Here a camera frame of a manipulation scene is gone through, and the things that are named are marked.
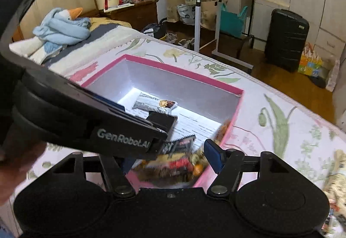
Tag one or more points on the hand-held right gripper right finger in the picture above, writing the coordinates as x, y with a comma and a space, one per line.
213, 155

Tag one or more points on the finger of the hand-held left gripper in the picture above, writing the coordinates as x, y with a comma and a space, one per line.
135, 121
113, 105

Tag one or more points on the printed paper sheet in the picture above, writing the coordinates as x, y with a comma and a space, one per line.
197, 125

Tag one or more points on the white goose plush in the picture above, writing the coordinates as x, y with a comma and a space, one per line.
70, 14

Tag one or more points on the yellow pillow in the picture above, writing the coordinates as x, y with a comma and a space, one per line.
105, 23

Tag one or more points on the white snack bar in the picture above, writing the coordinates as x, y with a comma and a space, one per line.
147, 104

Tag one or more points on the beige noodle packet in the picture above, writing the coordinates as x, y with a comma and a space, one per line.
338, 173

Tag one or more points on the floral printed bedsheet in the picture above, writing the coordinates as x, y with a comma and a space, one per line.
283, 132

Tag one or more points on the colourful gift bag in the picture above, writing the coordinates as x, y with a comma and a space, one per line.
310, 66

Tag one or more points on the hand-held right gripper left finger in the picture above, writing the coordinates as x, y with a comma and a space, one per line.
110, 170

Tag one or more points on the dark grey sheet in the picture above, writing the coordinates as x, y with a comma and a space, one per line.
94, 33

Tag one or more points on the cream gift box red ribbon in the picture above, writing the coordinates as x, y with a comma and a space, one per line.
108, 1

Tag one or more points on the brown paper bag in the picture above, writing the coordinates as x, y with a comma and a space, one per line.
208, 15
174, 8

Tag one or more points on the black bag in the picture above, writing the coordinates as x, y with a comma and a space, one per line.
152, 28

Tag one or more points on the black snack packet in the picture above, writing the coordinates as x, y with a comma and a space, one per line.
163, 120
179, 144

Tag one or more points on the teal bag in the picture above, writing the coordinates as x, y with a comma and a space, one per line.
231, 23

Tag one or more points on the black suitcase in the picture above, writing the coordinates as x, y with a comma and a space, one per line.
286, 37

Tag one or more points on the person's left hand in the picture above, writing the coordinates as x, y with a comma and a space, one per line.
19, 170

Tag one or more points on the pink cardboard box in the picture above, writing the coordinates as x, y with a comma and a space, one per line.
167, 83

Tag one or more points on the wooden nightstand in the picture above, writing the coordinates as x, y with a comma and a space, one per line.
135, 15

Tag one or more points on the grey shoes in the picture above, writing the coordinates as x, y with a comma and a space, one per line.
173, 37

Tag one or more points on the clear bag of orange nuts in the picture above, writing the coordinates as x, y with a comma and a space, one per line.
173, 166

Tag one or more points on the white blue patterned bag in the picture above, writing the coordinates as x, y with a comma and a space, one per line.
186, 15

